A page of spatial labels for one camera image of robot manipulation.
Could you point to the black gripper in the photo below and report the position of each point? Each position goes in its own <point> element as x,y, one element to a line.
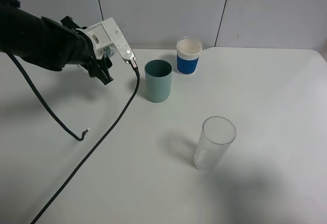
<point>62,44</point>

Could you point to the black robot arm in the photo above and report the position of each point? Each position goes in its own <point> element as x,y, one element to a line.
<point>21,34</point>

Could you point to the teal plastic cup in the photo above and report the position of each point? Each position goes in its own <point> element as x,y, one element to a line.
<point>158,75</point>

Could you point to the blue and white paper cup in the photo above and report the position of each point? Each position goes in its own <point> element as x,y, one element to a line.
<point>188,53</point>

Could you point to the clear drinking glass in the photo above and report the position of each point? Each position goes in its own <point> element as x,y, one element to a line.
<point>217,134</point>

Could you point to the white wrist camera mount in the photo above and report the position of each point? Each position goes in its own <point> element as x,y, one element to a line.
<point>112,41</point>

